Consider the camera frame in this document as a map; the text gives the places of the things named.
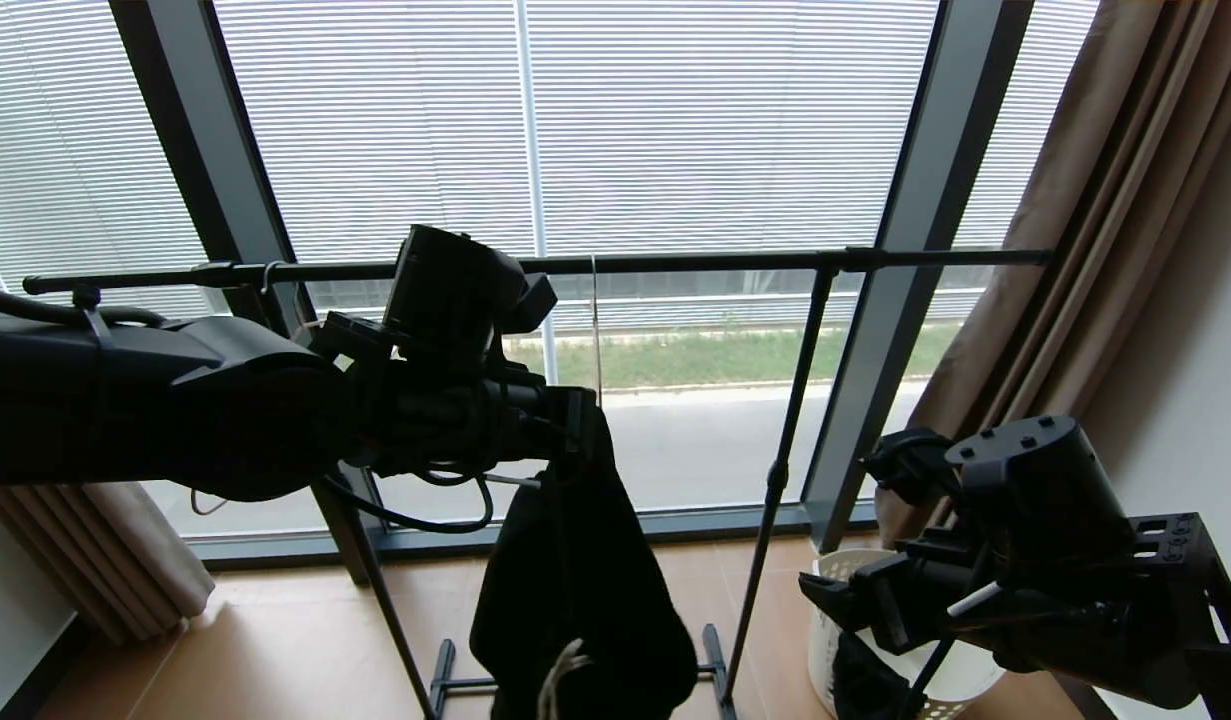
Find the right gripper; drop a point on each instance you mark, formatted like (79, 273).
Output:
(925, 600)

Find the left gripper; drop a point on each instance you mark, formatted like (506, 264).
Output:
(475, 420)

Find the black garment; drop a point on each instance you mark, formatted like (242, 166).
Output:
(575, 580)

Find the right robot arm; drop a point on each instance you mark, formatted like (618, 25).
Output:
(1045, 490)

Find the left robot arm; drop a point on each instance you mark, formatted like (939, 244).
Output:
(175, 410)

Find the white laundry basket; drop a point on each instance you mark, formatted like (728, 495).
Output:
(965, 680)

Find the heap of clothes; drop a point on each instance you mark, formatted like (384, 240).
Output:
(870, 685)

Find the black clothes rack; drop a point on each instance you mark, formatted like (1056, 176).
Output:
(725, 262)

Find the brown curtain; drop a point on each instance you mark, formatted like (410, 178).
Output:
(95, 560)
(1095, 250)

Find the window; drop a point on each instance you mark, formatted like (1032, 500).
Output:
(935, 200)

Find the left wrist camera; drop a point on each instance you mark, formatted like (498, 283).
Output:
(533, 303)

